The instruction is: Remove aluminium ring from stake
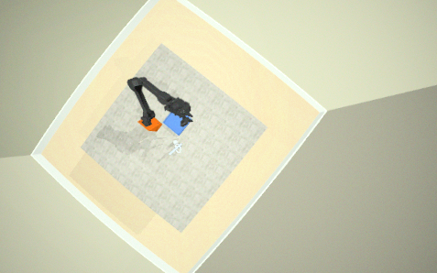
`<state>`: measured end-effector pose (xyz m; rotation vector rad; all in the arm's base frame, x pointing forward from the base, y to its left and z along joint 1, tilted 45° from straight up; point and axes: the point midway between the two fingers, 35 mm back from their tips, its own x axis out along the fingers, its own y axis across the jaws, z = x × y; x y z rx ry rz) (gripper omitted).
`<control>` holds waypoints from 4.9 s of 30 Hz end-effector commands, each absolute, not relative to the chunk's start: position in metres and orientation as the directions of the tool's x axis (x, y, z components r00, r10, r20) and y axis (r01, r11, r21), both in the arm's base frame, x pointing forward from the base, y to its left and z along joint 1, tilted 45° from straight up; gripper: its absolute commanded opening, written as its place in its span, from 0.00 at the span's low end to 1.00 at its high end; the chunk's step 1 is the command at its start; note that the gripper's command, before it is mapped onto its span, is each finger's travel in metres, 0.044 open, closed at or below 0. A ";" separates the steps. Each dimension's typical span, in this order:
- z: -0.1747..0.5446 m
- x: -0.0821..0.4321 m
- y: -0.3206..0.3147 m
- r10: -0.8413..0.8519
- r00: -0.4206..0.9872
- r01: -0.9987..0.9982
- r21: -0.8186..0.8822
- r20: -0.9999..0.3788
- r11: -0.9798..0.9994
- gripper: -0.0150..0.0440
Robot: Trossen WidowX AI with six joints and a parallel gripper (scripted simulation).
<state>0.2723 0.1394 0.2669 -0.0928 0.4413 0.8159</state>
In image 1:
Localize light grey metal ring with square tab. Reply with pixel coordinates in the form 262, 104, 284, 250
173, 140, 181, 153

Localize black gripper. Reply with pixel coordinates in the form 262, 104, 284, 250
174, 109, 193, 127

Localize blue tray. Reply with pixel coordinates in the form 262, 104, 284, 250
163, 113, 187, 136

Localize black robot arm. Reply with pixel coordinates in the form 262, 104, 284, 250
126, 77, 191, 127

